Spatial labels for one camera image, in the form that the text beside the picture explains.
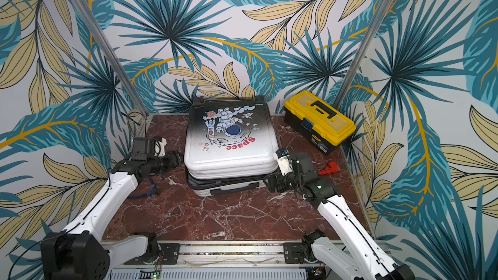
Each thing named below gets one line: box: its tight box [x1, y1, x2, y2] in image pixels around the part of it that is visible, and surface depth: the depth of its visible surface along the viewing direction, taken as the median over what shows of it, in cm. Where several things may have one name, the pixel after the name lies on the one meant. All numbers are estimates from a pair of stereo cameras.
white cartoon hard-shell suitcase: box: [183, 96, 279, 198], surface depth 82 cm
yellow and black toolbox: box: [284, 90, 357, 155], surface depth 100 cm
